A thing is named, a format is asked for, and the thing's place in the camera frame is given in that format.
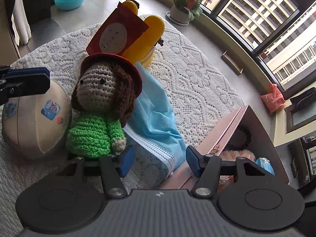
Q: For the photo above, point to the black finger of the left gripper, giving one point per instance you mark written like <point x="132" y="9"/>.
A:
<point x="23" y="82"/>

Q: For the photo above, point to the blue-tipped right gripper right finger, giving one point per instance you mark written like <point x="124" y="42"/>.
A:
<point x="209" y="168"/>

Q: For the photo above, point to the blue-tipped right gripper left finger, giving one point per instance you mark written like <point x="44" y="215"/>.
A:
<point x="111" y="169"/>

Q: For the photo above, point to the blue surgical face mask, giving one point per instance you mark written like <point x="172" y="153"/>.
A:
<point x="153" y="123"/>

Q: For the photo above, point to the pink plush toy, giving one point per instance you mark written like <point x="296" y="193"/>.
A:
<point x="231" y="155"/>

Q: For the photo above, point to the beige round cushion ball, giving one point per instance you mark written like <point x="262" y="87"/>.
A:
<point x="36" y="125"/>

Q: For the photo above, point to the brown cardboard storage box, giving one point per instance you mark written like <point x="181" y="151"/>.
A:
<point x="239" y="130"/>

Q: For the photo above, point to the blue mask in box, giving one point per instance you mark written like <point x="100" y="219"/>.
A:
<point x="265" y="164"/>

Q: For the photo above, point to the white lace tablecloth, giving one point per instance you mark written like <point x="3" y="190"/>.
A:
<point x="198" y="92"/>

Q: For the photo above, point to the crochet doll red hat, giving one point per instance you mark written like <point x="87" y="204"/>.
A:
<point x="104" y="97"/>

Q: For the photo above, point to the red plastic bag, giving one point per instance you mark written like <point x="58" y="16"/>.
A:
<point x="274" y="100"/>

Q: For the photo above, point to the dark framed window panel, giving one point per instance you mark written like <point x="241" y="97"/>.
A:
<point x="301" y="111"/>

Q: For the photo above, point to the brown wooden block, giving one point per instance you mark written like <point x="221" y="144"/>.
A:
<point x="231" y="63"/>

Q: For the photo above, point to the red paper card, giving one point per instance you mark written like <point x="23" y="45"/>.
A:
<point x="105" y="40"/>

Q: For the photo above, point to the yellow plush toy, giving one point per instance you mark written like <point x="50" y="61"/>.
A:
<point x="133" y="51"/>

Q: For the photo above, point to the potted pink flower plant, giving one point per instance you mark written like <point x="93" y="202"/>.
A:
<point x="184" y="11"/>

